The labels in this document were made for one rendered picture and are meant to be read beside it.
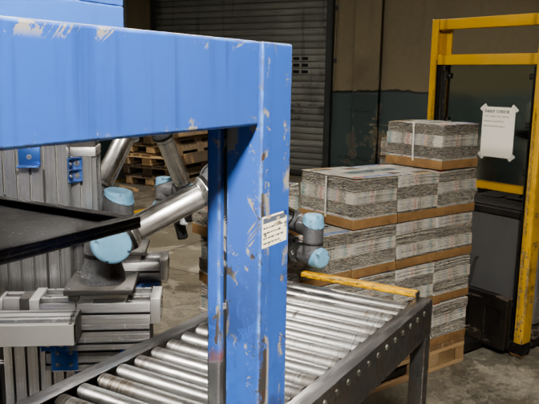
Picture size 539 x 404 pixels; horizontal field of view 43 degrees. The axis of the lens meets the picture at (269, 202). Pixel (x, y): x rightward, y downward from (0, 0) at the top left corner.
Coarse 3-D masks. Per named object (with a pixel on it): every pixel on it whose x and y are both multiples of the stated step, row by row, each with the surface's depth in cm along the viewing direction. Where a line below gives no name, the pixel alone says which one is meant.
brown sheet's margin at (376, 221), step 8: (304, 208) 332; (328, 216) 319; (336, 216) 314; (384, 216) 318; (392, 216) 321; (336, 224) 315; (344, 224) 311; (352, 224) 307; (360, 224) 309; (368, 224) 312; (376, 224) 315
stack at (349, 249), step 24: (336, 240) 302; (360, 240) 311; (384, 240) 322; (408, 240) 332; (432, 240) 342; (336, 264) 304; (360, 264) 314; (432, 264) 345; (336, 288) 306; (360, 288) 315; (408, 288) 337; (432, 288) 347; (408, 360) 345; (384, 384) 338
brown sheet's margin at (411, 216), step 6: (420, 210) 332; (426, 210) 335; (432, 210) 338; (402, 216) 325; (408, 216) 328; (414, 216) 330; (420, 216) 333; (426, 216) 336; (432, 216) 339; (396, 222) 324
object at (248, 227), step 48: (288, 48) 85; (288, 96) 86; (240, 144) 84; (288, 144) 88; (240, 192) 85; (288, 192) 89; (240, 240) 86; (240, 288) 87; (240, 336) 88; (240, 384) 89
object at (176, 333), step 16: (192, 320) 201; (160, 336) 188; (176, 336) 189; (128, 352) 177; (144, 352) 178; (96, 368) 167; (112, 368) 168; (64, 384) 158; (80, 384) 159; (32, 400) 150; (48, 400) 151
